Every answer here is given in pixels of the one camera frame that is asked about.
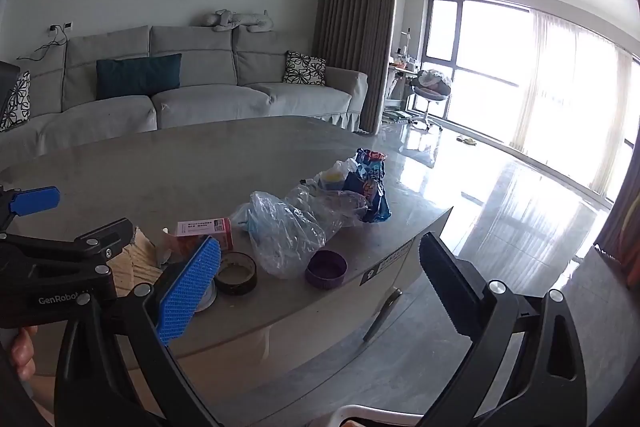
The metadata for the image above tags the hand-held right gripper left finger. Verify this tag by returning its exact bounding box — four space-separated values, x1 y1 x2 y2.
55 236 223 427

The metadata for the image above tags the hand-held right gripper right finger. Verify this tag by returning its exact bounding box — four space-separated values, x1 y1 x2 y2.
419 232 588 427

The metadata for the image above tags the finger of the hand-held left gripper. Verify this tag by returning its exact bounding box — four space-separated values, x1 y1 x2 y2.
0 186 62 233
0 219 136 275

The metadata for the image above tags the beige paper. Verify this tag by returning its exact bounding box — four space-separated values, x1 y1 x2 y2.
111 227 168 298

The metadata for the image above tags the clear bag with blue filling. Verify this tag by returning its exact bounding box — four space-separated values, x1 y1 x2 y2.
230 191 327 280

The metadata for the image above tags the person's left hand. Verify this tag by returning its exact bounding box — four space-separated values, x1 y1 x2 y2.
9 326 40 380

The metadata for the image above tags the white round lid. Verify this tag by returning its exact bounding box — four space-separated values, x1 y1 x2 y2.
192 282 217 314

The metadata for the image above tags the dark tape roll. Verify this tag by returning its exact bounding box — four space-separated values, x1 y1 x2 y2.
214 252 258 297

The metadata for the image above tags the pink cardboard box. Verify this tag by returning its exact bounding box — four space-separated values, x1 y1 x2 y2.
176 217 235 253

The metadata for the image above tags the black and white floral cushion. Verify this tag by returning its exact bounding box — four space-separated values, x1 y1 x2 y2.
283 51 327 86
0 71 31 132

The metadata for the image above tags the blue snack bag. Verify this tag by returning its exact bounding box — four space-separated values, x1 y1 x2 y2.
345 148 392 224

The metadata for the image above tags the grey oval table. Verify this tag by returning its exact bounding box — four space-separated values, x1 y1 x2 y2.
0 114 456 403

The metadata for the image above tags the black flat board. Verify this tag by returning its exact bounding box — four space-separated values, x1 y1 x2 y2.
0 61 21 120

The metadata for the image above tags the purple round lid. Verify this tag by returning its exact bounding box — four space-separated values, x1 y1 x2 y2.
305 249 348 292

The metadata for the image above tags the crumpled clear plastic wrapper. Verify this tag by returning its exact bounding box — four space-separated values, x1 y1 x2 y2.
286 183 369 233

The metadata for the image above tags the clear bag with yellow contents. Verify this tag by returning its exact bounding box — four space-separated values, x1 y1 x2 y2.
312 158 360 192

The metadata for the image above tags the teal cushion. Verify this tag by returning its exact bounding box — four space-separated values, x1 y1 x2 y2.
96 53 182 101

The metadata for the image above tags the white curved object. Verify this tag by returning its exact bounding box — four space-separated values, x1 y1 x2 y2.
330 402 426 427

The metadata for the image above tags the white swivel chair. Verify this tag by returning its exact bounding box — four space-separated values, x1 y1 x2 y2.
406 82 453 131

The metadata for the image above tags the brown side curtain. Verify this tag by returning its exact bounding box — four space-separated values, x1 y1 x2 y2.
595 157 640 268

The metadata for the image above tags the grey fabric sofa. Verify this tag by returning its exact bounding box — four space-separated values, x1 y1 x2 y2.
0 24 369 162

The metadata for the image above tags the pile of clothes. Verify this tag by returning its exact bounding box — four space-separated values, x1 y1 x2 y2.
417 69 453 100

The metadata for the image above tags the cluttered white desk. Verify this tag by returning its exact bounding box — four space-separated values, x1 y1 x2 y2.
387 54 418 112

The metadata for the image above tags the white sheer curtain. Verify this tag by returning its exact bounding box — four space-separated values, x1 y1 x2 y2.
507 7 636 208

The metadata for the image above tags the dark framed window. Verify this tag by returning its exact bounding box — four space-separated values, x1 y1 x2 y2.
424 0 531 122

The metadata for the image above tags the grey plush toy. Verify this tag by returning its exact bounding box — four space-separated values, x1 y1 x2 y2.
202 9 275 32

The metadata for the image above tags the brown pleated curtain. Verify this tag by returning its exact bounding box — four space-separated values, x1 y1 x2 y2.
311 0 403 134

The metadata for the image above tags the black charger cable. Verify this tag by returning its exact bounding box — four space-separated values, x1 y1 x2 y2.
17 27 68 62

